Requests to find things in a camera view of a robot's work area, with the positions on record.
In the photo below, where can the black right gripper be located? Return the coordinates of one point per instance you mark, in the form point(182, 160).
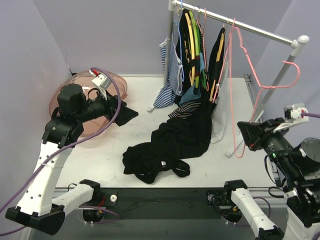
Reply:
point(260, 134)

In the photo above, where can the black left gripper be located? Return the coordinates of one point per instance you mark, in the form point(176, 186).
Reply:
point(114, 108)

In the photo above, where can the pink wire hanger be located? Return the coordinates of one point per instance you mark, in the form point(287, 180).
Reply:
point(257, 110)

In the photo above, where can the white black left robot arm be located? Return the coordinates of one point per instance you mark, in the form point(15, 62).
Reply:
point(37, 208)

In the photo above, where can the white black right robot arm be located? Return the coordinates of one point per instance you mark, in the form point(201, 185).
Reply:
point(301, 190)

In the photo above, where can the blue white striped top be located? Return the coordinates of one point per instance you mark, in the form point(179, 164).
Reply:
point(173, 86)

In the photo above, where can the pink hanger with garment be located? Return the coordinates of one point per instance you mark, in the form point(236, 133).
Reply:
point(218, 85)

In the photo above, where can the yellow hanger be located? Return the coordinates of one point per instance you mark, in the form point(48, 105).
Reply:
point(216, 62)
point(192, 50)

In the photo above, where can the green hanger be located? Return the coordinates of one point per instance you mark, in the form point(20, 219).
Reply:
point(200, 73)

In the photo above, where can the light blue hanger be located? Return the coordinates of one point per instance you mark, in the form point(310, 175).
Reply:
point(180, 26)

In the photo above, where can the black multicolour striped garment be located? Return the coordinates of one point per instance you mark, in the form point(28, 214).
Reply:
point(186, 109)

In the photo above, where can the black hanging garment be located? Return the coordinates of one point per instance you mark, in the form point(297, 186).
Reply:
point(188, 137)

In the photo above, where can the teal garment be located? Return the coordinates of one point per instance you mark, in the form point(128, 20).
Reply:
point(193, 93)

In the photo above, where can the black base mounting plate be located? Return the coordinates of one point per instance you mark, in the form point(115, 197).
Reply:
point(134, 208)

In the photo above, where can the white clothes rack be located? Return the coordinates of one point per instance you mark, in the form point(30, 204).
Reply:
point(163, 18)

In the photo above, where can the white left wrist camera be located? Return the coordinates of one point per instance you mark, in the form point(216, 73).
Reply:
point(101, 82)

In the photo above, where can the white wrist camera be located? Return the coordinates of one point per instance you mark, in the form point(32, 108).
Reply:
point(293, 116)
point(101, 82)

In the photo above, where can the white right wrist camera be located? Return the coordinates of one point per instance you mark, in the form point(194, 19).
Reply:
point(293, 116)

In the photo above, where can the aluminium frame rail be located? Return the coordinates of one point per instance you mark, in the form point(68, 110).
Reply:
point(184, 193)

